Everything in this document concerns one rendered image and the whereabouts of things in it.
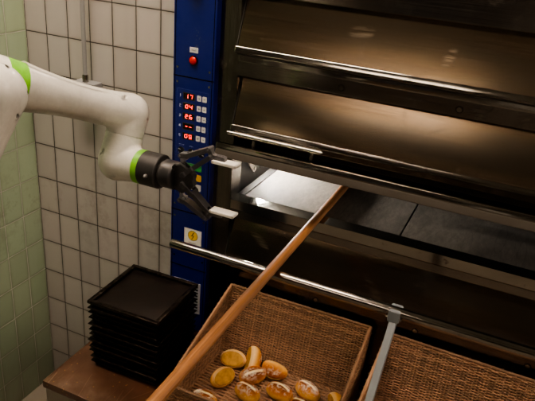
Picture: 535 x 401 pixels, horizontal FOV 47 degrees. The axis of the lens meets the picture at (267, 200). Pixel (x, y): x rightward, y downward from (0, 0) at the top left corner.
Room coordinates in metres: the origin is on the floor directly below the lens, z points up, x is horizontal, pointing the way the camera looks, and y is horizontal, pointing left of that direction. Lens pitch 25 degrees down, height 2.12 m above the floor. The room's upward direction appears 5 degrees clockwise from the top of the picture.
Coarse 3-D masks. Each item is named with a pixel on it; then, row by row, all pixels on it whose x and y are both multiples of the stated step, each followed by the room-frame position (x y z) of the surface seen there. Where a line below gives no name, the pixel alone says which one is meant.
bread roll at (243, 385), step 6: (240, 384) 1.68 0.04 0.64; (246, 384) 1.68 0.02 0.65; (252, 384) 1.68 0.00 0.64; (240, 390) 1.67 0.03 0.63; (246, 390) 1.66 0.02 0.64; (252, 390) 1.66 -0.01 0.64; (258, 390) 1.68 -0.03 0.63; (240, 396) 1.65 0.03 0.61; (246, 396) 1.65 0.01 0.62; (252, 396) 1.65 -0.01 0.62; (258, 396) 1.65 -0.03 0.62
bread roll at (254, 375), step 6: (252, 366) 1.77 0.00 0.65; (258, 366) 1.77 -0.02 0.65; (240, 372) 1.76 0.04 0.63; (246, 372) 1.74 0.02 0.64; (252, 372) 1.74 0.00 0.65; (258, 372) 1.74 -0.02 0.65; (264, 372) 1.76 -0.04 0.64; (240, 378) 1.74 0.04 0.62; (246, 378) 1.73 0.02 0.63; (252, 378) 1.73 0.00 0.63; (258, 378) 1.74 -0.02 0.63; (264, 378) 1.76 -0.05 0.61
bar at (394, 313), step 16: (176, 240) 1.70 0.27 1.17; (208, 256) 1.64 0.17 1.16; (224, 256) 1.63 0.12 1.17; (256, 272) 1.58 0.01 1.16; (304, 288) 1.52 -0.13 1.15; (320, 288) 1.51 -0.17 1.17; (336, 288) 1.50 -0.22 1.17; (368, 304) 1.45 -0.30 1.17; (384, 304) 1.44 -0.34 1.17; (400, 320) 1.41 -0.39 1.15; (416, 320) 1.40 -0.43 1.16; (432, 320) 1.39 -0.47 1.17; (464, 336) 1.35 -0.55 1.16; (480, 336) 1.34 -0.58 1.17; (384, 352) 1.36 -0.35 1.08; (512, 352) 1.31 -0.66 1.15; (528, 352) 1.29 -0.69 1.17; (368, 400) 1.27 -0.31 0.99
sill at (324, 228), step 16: (240, 208) 2.02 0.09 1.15; (256, 208) 1.99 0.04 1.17; (272, 208) 1.98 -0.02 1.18; (288, 208) 1.99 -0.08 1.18; (304, 224) 1.92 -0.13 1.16; (320, 224) 1.90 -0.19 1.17; (336, 224) 1.90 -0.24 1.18; (352, 224) 1.91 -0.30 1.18; (352, 240) 1.86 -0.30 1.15; (368, 240) 1.84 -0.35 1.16; (384, 240) 1.82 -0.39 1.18; (400, 240) 1.82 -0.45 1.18; (416, 240) 1.83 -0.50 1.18; (416, 256) 1.77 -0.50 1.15; (432, 256) 1.76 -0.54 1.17; (448, 256) 1.74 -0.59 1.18; (464, 256) 1.75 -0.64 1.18; (480, 272) 1.70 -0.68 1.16; (496, 272) 1.68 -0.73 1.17; (512, 272) 1.67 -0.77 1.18; (528, 272) 1.68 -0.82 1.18; (528, 288) 1.64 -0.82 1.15
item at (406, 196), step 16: (240, 144) 2.03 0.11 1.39; (240, 160) 1.86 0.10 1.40; (256, 160) 1.84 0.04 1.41; (304, 160) 1.92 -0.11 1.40; (304, 176) 1.78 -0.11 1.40; (320, 176) 1.76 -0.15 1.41; (336, 176) 1.74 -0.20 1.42; (384, 176) 1.86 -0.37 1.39; (384, 192) 1.68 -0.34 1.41; (400, 192) 1.67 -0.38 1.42; (448, 192) 1.77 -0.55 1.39; (448, 208) 1.61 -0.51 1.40; (464, 208) 1.60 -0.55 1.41; (512, 208) 1.67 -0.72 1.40; (528, 208) 1.70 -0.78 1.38; (512, 224) 1.54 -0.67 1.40; (528, 224) 1.53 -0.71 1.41
